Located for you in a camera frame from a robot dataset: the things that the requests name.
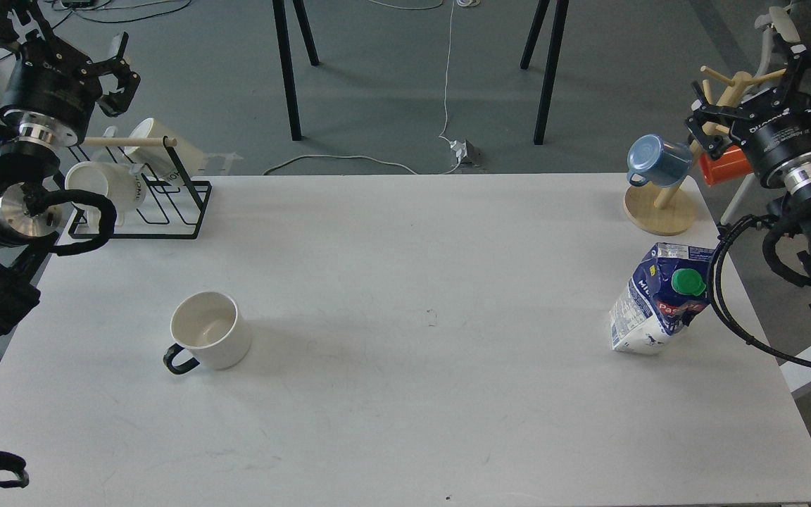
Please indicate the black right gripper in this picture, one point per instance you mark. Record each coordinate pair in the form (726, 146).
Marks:
(773, 132)

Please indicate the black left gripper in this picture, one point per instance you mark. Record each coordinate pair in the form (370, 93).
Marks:
(46, 81)

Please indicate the white mug black handle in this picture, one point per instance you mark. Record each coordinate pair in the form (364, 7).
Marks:
(208, 329)

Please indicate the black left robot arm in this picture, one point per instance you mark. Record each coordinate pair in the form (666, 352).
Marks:
(36, 222)

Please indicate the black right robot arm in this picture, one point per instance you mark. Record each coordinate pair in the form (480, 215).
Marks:
(786, 249)

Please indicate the blue white milk carton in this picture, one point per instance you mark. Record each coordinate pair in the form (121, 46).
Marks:
(667, 290)

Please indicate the orange mug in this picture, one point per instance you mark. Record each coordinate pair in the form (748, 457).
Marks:
(731, 165)

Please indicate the blue mug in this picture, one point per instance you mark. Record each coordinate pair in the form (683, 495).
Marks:
(653, 160)

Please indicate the white mug on rack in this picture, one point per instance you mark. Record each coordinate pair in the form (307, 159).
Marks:
(123, 184)

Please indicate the wooden mug tree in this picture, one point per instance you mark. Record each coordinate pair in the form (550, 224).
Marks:
(668, 210)

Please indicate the black table leg left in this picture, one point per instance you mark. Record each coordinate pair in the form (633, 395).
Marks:
(285, 57)

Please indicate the black table leg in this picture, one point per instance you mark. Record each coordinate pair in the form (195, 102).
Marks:
(285, 57)
(552, 59)

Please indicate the black table leg right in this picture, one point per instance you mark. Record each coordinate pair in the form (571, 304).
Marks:
(552, 59)

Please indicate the white power plug adapter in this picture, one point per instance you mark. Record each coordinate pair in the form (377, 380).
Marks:
(465, 154)

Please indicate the black wire cup rack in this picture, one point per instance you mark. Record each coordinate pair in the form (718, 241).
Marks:
(175, 206)

